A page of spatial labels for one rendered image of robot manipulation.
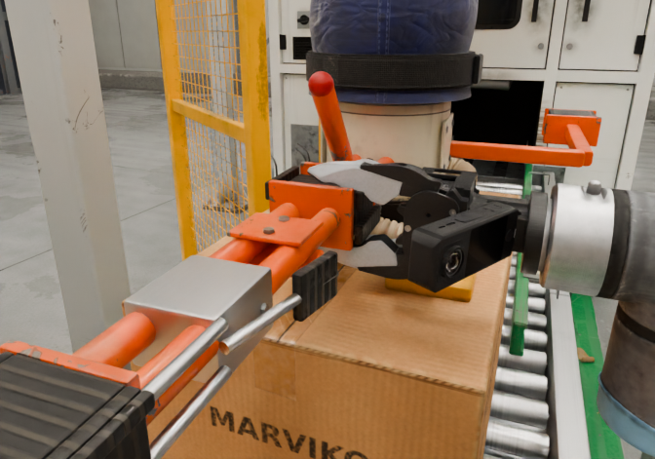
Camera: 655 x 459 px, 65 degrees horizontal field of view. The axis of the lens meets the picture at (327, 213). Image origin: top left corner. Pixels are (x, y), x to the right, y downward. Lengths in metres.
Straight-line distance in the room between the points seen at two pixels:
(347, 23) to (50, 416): 0.51
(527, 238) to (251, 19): 0.92
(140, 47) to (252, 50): 11.53
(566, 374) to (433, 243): 0.83
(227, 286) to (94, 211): 1.32
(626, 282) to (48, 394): 0.38
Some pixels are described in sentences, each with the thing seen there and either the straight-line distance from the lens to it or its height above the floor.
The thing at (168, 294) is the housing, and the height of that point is 1.09.
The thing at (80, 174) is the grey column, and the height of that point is 0.87.
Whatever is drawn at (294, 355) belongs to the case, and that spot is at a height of 0.94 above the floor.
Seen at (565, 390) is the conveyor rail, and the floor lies 0.59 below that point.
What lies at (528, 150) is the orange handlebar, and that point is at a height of 1.09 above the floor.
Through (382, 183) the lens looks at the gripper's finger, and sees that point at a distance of 0.45.
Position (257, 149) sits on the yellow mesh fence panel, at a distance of 1.26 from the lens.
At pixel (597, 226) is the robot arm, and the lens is 0.44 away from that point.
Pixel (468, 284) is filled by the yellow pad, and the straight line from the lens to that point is 0.61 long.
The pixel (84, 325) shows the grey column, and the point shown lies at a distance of 1.80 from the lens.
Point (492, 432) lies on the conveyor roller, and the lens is 1.07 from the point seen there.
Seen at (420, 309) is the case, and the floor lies 0.95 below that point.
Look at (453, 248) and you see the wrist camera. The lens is 0.38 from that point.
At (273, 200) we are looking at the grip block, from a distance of 0.48.
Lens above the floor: 1.24
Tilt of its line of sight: 19 degrees down
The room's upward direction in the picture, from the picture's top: straight up
